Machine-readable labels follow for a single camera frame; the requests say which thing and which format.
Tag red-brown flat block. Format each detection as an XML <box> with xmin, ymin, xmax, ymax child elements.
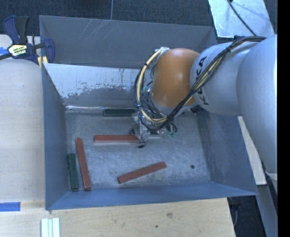
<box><xmin>117</xmin><ymin>161</ymin><xmax>167</xmax><ymax>185</ymax></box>
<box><xmin>75</xmin><ymin>137</ymin><xmax>92</xmax><ymax>192</ymax></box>
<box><xmin>93</xmin><ymin>134</ymin><xmax>140</xmax><ymax>147</ymax></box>

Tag dark green flat block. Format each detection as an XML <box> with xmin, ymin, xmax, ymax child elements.
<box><xmin>66</xmin><ymin>153</ymin><xmax>80</xmax><ymax>192</ymax></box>
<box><xmin>102</xmin><ymin>108</ymin><xmax>137</xmax><ymax>118</ymax></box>

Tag grey metal bin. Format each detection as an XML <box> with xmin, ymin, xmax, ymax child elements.
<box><xmin>39</xmin><ymin>15</ymin><xmax>259</xmax><ymax>211</ymax></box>

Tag pale wood flat board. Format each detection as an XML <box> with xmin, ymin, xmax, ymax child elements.
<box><xmin>0</xmin><ymin>57</ymin><xmax>46</xmax><ymax>203</ymax></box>

